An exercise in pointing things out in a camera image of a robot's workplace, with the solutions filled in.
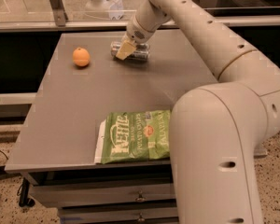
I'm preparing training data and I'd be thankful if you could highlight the left metal rail bracket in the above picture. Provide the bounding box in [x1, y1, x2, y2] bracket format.
[49, 0, 67, 27]

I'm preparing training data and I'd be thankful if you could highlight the silver blue redbull can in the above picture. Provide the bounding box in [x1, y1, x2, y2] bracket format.
[110, 41, 150, 61]

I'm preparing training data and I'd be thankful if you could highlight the drawer knob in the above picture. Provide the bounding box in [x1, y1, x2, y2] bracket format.
[137, 213, 146, 223]
[135, 191, 146, 203]

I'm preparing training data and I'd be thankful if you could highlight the orange fruit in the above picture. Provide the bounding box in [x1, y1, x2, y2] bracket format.
[73, 48, 91, 67]

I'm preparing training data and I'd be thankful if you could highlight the white pedestal base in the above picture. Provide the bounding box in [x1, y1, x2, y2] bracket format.
[84, 0, 124, 21]

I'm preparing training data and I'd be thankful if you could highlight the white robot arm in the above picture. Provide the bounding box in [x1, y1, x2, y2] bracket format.
[117, 0, 280, 224]

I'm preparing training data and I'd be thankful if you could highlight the top drawer knob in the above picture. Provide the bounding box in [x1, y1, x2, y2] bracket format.
[135, 191, 146, 203]

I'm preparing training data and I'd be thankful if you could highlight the green jalapeno chip bag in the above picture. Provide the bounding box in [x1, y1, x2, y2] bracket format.
[94, 110, 171, 164]

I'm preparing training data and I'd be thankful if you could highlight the grey drawer cabinet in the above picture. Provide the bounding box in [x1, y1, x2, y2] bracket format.
[6, 30, 215, 224]

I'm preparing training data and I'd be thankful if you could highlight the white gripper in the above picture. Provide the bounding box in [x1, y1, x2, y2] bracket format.
[116, 14, 156, 60]

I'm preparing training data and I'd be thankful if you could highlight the black caster wheel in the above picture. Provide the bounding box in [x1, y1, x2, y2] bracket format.
[17, 179, 35, 207]

